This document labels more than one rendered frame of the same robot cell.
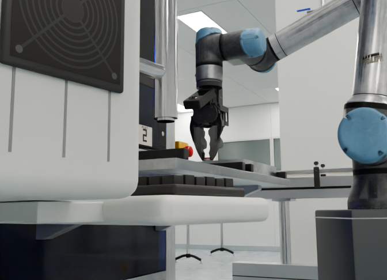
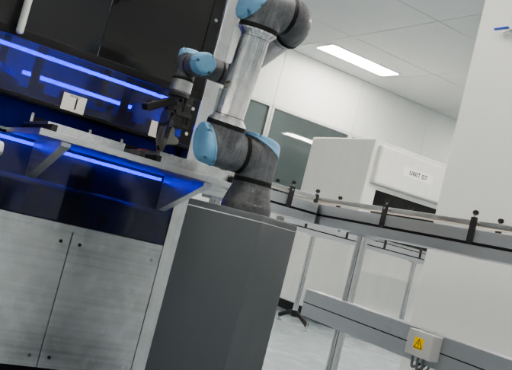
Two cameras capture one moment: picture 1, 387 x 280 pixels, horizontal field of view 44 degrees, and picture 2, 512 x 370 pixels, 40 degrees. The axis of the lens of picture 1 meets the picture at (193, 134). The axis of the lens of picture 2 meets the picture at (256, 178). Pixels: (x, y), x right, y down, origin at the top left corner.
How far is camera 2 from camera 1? 1.69 m
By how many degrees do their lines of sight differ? 33
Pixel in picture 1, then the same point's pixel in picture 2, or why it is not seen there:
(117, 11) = not seen: outside the picture
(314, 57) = (499, 88)
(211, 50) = (179, 67)
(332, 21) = not seen: hidden behind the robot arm
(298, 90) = (474, 125)
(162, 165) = (37, 131)
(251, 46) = (194, 67)
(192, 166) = (60, 137)
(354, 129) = (197, 137)
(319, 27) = not seen: hidden behind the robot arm
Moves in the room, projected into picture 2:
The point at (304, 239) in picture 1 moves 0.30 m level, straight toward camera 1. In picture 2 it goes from (433, 301) to (399, 295)
